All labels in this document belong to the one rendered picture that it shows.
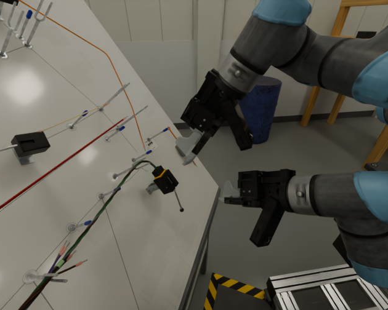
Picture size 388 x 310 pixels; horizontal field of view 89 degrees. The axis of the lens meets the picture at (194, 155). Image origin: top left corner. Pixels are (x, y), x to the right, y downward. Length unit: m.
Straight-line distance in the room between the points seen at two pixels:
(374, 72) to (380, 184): 0.15
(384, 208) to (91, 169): 0.57
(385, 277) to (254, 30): 0.43
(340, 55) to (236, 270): 1.56
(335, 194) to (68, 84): 0.65
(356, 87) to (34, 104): 0.61
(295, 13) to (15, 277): 0.61
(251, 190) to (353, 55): 0.29
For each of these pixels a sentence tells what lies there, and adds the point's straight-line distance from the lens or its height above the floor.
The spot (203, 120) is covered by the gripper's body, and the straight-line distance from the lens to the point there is 0.42.
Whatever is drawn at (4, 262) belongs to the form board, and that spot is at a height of 1.21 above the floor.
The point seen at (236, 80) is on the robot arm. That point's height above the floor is 1.46.
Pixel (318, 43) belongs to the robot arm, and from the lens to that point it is 0.41.
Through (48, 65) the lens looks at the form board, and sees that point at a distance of 0.67.
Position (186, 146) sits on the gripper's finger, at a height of 1.31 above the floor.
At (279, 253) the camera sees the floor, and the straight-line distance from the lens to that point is 1.89.
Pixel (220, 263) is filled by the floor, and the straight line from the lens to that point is 1.74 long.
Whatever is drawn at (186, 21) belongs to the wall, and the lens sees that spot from 3.00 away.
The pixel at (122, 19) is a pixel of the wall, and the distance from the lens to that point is 3.01.
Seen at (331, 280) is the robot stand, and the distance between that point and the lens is 1.66.
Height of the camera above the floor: 1.55
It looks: 35 degrees down
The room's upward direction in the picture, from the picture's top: straight up
